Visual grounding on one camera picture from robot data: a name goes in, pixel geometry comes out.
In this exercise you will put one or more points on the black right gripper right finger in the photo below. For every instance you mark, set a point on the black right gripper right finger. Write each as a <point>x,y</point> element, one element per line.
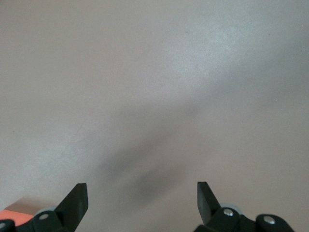
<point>210,210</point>

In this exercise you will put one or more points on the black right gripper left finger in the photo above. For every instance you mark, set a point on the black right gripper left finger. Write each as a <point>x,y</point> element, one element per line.
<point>65,212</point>

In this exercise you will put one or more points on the orange foam block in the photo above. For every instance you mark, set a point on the orange foam block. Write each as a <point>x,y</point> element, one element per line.
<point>17,213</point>

